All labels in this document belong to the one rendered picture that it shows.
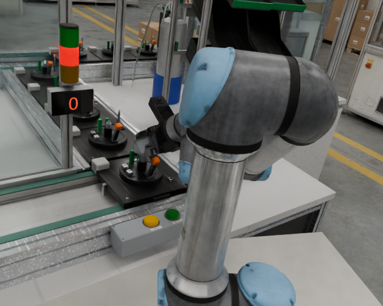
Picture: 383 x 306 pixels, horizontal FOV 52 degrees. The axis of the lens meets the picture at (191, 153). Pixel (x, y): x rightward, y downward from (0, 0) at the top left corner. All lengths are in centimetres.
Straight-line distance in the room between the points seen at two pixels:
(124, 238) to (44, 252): 20
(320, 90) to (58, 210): 87
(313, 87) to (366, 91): 470
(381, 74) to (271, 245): 406
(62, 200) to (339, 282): 85
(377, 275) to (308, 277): 161
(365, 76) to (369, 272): 299
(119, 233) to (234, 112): 62
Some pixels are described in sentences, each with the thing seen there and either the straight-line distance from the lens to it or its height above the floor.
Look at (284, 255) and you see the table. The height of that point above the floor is 86.
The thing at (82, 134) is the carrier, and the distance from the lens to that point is 152.
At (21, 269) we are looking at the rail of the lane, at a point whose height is 91.
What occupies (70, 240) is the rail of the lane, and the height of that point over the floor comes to 95.
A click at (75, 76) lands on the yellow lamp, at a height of 128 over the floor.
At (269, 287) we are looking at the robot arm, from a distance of 78.
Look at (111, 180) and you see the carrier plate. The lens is 125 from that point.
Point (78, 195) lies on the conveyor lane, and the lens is 128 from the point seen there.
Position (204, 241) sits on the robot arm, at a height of 123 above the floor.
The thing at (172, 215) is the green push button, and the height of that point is 97.
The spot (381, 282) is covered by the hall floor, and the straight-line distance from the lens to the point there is 278.
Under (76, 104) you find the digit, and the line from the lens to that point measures 118.
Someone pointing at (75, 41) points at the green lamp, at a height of 138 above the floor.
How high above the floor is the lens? 165
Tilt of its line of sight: 28 degrees down
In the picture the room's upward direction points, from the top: 9 degrees clockwise
